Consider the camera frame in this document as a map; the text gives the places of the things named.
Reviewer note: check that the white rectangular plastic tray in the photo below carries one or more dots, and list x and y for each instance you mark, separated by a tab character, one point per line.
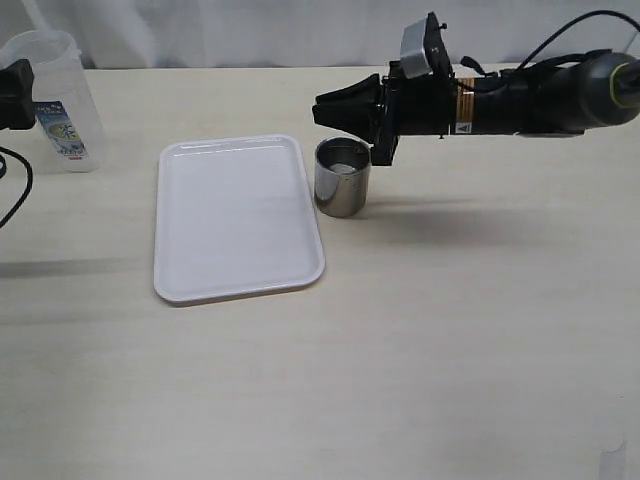
234	218

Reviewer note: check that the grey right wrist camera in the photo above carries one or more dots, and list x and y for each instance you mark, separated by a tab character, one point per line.
413	53

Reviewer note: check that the clear plastic water bottle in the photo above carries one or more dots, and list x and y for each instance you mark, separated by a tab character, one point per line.
64	107

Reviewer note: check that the stainless steel cup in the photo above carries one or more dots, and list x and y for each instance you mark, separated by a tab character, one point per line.
341	176

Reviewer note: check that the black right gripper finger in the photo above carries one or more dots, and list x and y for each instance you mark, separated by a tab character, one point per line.
365	92
358	120

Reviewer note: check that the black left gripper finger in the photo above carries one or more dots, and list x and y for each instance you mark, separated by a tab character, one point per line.
17	110

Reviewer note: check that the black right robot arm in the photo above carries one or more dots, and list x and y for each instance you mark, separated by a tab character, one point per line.
558	97

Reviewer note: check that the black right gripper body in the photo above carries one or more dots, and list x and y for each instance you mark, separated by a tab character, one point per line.
422	106

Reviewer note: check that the white backdrop curtain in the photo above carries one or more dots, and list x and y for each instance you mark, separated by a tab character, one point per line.
198	34

